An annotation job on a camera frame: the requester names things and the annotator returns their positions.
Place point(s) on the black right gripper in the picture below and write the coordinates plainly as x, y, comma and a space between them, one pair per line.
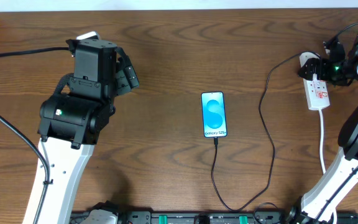
317, 70

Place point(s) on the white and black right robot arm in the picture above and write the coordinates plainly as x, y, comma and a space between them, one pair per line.
318, 205

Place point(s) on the black mounting rail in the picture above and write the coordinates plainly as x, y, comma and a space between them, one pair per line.
108, 212

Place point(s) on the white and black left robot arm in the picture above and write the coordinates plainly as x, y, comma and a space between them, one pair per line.
70, 123

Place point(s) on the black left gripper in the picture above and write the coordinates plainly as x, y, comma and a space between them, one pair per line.
127, 78

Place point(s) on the white power strip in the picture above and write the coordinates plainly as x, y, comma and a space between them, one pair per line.
315, 90

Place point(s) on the blue Galaxy smartphone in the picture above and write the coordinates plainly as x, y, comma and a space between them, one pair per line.
214, 115

